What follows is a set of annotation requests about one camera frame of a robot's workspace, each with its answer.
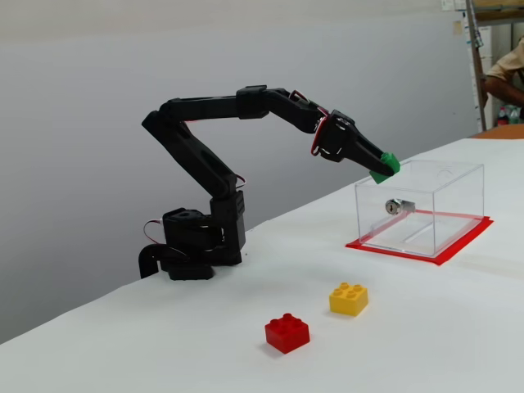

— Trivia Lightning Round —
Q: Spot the bare brown forearm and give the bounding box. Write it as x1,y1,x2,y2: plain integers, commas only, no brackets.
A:
484,75,524,107

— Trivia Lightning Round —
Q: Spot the yellow lego brick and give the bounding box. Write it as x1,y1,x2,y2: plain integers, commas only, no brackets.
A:
328,281,369,318

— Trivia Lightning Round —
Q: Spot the silver cam lock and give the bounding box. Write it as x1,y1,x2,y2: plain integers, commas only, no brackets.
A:
384,198,417,216

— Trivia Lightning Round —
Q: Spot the person in beige shirt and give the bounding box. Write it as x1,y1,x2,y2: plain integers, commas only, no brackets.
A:
486,35,524,83

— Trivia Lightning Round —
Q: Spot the green lego brick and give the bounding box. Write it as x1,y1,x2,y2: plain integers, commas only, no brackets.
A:
368,151,401,185

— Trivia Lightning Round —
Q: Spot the transparent acrylic box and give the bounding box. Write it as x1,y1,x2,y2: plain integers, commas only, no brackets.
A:
354,159,486,258

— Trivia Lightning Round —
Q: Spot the red tape frame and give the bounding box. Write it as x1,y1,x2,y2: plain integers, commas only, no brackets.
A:
345,209,495,267

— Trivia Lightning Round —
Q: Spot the wooden shelf board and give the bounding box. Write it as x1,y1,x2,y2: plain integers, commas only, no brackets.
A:
476,0,524,26

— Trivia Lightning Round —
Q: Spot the red white base cable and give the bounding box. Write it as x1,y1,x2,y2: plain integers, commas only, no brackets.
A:
142,219,165,246

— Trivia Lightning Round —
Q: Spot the red lego brick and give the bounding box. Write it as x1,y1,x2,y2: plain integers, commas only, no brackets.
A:
264,313,311,355

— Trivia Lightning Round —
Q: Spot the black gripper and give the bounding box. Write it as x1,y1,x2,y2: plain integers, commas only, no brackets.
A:
310,108,395,178

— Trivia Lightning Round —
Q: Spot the black table clamp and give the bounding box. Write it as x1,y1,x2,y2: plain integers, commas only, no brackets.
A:
138,244,165,280

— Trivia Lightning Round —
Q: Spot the metal shelf post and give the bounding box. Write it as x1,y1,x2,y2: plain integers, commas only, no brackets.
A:
465,0,488,132

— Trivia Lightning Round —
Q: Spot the orange wooden table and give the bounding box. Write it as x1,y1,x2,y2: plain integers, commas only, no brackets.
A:
470,122,524,141

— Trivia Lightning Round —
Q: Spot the red white gripper cable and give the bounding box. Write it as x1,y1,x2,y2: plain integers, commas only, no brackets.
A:
288,89,331,158

